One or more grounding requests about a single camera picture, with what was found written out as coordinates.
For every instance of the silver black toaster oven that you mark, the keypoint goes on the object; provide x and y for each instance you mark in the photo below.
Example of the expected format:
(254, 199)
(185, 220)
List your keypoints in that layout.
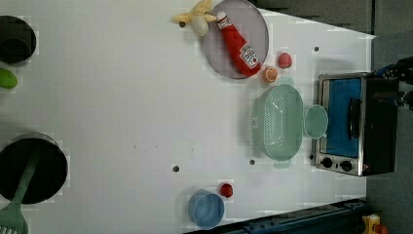
(362, 121)

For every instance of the mint green cup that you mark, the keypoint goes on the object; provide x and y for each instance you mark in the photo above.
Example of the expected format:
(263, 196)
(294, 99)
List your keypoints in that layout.
(315, 122)

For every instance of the black cylindrical container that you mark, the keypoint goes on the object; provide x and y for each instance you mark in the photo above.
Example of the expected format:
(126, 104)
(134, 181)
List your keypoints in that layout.
(17, 40)

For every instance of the green lime toy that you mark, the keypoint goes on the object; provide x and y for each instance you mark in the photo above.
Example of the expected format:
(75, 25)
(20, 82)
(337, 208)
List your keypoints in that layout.
(8, 79)

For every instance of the small red tomato toy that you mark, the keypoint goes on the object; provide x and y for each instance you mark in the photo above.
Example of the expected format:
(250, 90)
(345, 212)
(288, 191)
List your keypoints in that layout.
(226, 190)

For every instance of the red ketchup bottle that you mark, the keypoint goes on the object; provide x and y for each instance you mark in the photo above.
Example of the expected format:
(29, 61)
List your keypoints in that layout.
(242, 54)

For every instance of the yellow plush banana toy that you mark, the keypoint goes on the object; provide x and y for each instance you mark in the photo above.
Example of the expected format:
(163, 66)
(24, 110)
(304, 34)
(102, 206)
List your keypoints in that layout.
(199, 18)

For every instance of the pink strawberry toy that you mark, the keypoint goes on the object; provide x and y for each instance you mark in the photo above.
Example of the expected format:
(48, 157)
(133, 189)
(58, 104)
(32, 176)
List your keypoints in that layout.
(284, 61)

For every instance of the orange slice toy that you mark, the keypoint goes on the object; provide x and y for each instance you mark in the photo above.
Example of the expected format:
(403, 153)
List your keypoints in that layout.
(270, 74)

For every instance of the mint green plastic strainer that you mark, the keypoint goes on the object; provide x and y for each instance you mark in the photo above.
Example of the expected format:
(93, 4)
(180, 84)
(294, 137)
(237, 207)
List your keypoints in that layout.
(277, 122)

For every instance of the blue plastic cup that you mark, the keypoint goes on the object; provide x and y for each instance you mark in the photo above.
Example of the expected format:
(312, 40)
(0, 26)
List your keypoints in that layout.
(205, 209)

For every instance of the black pot with spatula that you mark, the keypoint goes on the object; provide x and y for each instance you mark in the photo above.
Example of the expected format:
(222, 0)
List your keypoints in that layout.
(50, 170)

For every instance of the green slotted spatula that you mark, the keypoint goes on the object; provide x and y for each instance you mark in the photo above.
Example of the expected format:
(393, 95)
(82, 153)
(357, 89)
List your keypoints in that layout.
(12, 220)

